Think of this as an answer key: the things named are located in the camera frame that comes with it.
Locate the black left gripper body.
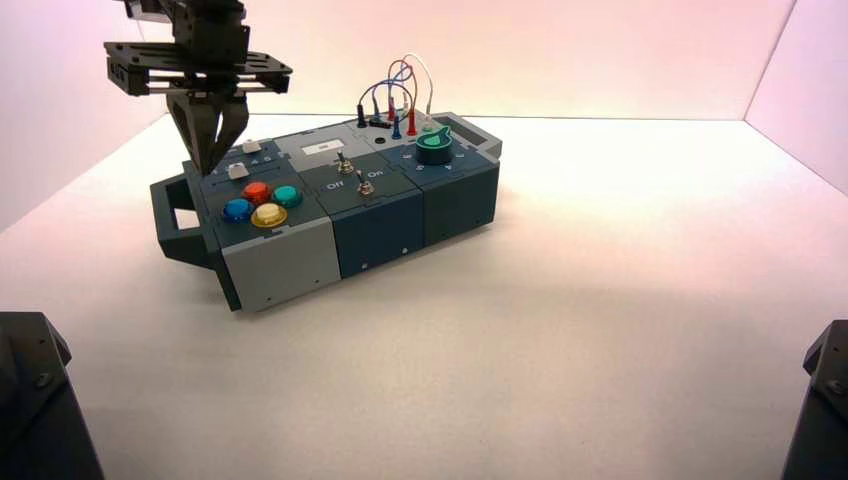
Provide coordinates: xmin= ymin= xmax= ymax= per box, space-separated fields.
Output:
xmin=104 ymin=16 xmax=293 ymax=98

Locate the red jumper cable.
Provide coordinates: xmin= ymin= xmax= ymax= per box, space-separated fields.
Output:
xmin=386 ymin=59 xmax=420 ymax=138

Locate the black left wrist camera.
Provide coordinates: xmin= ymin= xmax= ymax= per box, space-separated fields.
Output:
xmin=121 ymin=0 xmax=175 ymax=21

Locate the green rotary knob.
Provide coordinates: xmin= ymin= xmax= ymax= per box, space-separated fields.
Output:
xmin=415 ymin=125 xmax=455 ymax=167

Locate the blue push button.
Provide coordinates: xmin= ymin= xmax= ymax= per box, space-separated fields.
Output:
xmin=221 ymin=198 xmax=256 ymax=225

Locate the black jumper cable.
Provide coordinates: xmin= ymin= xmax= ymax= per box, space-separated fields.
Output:
xmin=356 ymin=79 xmax=399 ymax=130

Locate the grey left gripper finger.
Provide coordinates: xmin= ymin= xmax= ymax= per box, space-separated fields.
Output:
xmin=214 ymin=95 xmax=251 ymax=171
xmin=165 ymin=92 xmax=224 ymax=177

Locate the white jumper cable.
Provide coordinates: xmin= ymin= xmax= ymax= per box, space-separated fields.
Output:
xmin=400 ymin=52 xmax=437 ymax=130

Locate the blue jumper cable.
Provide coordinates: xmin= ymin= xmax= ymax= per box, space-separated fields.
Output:
xmin=370 ymin=72 xmax=412 ymax=140

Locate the blue grey control box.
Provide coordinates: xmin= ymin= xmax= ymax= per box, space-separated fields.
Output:
xmin=150 ymin=111 xmax=503 ymax=314

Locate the yellow push button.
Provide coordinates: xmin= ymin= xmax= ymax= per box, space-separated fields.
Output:
xmin=250 ymin=202 xmax=289 ymax=230

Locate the red push button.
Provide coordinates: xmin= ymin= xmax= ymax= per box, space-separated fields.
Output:
xmin=241 ymin=181 xmax=273 ymax=207

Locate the teal push button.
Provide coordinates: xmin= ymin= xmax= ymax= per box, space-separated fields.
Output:
xmin=271 ymin=184 xmax=304 ymax=209

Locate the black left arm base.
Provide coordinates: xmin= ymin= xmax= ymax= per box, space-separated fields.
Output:
xmin=0 ymin=311 xmax=106 ymax=480

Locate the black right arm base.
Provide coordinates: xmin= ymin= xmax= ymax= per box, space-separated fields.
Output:
xmin=781 ymin=319 xmax=848 ymax=480

